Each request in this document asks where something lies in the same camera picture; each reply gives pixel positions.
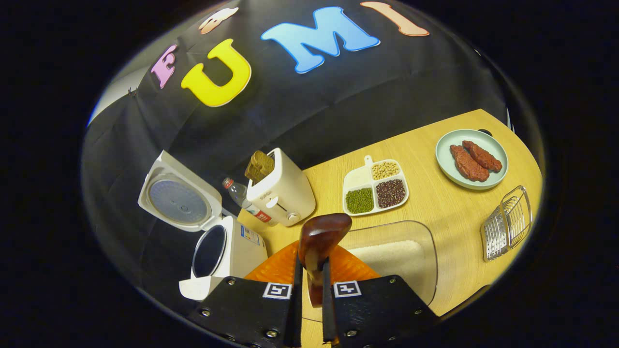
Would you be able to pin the red meat piece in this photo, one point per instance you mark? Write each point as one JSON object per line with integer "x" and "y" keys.
{"x": 483, "y": 155}
{"x": 468, "y": 164}

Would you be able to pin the dark wooden spoon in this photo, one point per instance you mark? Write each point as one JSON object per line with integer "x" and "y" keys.
{"x": 321, "y": 237}

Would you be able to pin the white toaster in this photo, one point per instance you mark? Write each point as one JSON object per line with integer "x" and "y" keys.
{"x": 285, "y": 193}

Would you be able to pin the white divided dish of grains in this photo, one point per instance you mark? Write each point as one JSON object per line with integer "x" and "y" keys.
{"x": 360, "y": 181}

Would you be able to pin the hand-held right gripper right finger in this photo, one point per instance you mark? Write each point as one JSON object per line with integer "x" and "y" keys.
{"x": 377, "y": 309}

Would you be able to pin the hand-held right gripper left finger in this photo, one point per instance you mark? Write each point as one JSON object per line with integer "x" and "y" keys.
{"x": 251, "y": 309}

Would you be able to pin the clear plastic bottle red label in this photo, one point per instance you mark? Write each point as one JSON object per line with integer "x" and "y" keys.
{"x": 239, "y": 195}

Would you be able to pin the brown bread slice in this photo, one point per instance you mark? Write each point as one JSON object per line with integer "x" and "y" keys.
{"x": 254, "y": 170}
{"x": 266, "y": 161}

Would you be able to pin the pale green plate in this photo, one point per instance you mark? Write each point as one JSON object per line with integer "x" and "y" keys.
{"x": 445, "y": 154}

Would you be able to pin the white rice cooker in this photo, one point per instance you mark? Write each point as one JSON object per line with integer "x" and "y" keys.
{"x": 242, "y": 251}

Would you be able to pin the clear box of rice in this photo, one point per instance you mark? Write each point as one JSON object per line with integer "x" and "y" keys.
{"x": 396, "y": 256}

